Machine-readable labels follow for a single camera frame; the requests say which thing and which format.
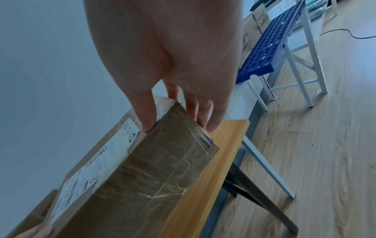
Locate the person's left hand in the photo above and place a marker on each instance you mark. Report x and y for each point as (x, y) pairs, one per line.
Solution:
(38, 232)

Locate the teal mailer bag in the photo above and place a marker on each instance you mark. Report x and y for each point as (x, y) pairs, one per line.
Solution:
(260, 4)

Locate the orange wooden table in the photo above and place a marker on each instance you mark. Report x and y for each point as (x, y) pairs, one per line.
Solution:
(205, 174)

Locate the grey metal shelf rack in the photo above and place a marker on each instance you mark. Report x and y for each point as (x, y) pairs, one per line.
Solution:
(333, 7)

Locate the blue perforated plastic pallet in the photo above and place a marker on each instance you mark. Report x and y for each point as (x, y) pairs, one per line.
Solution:
(264, 46)

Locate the person's right hand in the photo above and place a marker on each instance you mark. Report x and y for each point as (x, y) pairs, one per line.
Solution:
(164, 41)

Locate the taped labelled brown parcel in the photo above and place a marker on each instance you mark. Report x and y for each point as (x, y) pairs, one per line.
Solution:
(152, 174)

